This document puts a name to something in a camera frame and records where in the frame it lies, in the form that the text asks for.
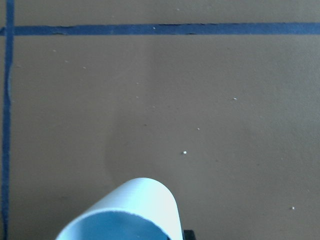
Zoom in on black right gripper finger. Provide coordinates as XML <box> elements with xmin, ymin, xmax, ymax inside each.
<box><xmin>183</xmin><ymin>229</ymin><xmax>195</xmax><ymax>240</ymax></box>

